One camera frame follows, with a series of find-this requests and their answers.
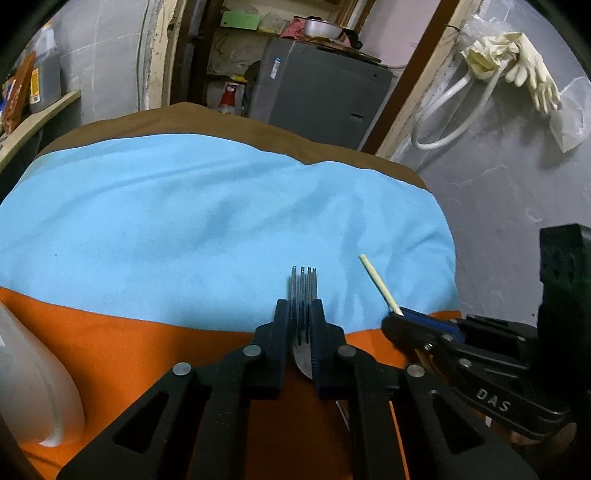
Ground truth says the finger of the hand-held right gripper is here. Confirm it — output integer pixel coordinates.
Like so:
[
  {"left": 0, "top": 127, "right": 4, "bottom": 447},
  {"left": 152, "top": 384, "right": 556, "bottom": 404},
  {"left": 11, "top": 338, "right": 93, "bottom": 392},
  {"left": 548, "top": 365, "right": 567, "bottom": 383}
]
[
  {"left": 383, "top": 315, "right": 568, "bottom": 439},
  {"left": 399, "top": 308, "right": 539, "bottom": 370}
]

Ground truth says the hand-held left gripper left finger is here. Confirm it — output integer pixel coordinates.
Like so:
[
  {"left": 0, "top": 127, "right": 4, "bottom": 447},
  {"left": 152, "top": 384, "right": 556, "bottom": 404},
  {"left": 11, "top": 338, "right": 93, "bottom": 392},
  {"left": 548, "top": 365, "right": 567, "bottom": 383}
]
[{"left": 56, "top": 300, "right": 289, "bottom": 480}]

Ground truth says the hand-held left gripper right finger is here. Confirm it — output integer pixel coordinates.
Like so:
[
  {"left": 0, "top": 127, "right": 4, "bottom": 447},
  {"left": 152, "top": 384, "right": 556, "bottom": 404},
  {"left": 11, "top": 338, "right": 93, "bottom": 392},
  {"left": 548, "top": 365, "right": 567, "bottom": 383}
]
[{"left": 311, "top": 300, "right": 539, "bottom": 480}]

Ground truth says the steel fork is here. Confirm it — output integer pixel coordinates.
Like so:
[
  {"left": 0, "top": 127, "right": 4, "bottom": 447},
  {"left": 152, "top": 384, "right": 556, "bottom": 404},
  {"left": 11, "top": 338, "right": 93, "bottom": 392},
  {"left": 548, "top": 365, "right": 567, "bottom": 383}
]
[{"left": 288, "top": 265, "right": 320, "bottom": 380}]

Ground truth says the cream chopstick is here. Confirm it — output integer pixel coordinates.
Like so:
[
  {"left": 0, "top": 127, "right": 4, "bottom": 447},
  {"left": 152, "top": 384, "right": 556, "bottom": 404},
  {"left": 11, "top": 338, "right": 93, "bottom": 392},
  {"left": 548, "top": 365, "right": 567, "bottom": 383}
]
[{"left": 359, "top": 254, "right": 405, "bottom": 317}]

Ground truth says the white perforated utensil holder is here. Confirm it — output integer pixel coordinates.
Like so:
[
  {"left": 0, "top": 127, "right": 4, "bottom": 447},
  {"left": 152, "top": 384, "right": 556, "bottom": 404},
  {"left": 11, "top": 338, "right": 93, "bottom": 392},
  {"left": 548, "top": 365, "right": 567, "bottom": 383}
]
[{"left": 0, "top": 300, "right": 86, "bottom": 448}]

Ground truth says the clear plastic bag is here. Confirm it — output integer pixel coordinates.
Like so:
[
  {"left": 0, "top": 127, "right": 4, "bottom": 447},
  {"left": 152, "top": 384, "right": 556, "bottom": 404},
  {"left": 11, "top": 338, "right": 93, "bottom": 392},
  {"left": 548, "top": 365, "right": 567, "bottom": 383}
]
[{"left": 549, "top": 78, "right": 591, "bottom": 153}]

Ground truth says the cream rubber glove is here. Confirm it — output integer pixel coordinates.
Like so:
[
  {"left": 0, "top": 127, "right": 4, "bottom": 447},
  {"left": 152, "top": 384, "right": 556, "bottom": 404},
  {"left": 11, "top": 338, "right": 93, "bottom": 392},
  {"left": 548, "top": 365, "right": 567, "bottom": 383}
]
[
  {"left": 505, "top": 33, "right": 563, "bottom": 114},
  {"left": 462, "top": 36, "right": 509, "bottom": 82}
]

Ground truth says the white jug red label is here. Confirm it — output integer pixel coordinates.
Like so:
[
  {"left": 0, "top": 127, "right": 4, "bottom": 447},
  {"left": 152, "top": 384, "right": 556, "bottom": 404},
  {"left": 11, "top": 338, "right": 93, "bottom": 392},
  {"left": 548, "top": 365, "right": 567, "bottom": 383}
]
[{"left": 218, "top": 80, "right": 245, "bottom": 116}]

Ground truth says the grey refrigerator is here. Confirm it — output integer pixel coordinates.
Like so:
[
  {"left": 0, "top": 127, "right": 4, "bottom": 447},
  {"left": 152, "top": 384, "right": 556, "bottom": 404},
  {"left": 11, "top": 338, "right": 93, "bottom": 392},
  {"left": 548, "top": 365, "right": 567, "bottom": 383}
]
[{"left": 249, "top": 37, "right": 394, "bottom": 150}]

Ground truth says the metal basin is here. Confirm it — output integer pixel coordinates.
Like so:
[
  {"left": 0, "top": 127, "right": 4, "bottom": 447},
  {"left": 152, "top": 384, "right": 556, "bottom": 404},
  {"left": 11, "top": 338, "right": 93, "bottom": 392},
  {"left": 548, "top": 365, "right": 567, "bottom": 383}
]
[{"left": 302, "top": 17, "right": 345, "bottom": 40}]

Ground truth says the green box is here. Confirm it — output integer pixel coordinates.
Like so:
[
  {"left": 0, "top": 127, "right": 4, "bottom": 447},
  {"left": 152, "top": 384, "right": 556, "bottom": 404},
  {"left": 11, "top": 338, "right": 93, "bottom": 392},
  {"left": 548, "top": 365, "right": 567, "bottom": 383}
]
[{"left": 221, "top": 10, "right": 262, "bottom": 32}]

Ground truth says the wooden shelf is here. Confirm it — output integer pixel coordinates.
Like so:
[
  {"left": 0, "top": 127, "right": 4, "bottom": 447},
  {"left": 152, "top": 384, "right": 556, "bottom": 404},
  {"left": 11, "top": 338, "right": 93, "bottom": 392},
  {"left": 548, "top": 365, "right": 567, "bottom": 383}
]
[{"left": 0, "top": 90, "right": 82, "bottom": 174}]

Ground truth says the large dark sauce jug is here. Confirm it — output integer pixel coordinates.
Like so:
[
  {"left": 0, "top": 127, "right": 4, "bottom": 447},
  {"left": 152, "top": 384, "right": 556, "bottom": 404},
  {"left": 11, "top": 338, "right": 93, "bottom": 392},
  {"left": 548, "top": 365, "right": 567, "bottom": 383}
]
[{"left": 28, "top": 48, "right": 63, "bottom": 114}]

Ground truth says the orange snack packet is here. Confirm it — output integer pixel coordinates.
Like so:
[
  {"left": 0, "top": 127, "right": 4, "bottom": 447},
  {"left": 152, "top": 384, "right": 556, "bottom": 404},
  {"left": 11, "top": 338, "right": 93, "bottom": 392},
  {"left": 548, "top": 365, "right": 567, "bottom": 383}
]
[{"left": 2, "top": 53, "right": 36, "bottom": 134}]

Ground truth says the white hose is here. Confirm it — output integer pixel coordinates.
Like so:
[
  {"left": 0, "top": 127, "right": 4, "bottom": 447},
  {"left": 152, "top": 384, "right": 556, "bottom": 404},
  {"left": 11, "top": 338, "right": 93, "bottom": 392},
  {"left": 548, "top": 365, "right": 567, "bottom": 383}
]
[{"left": 411, "top": 69, "right": 505, "bottom": 150}]

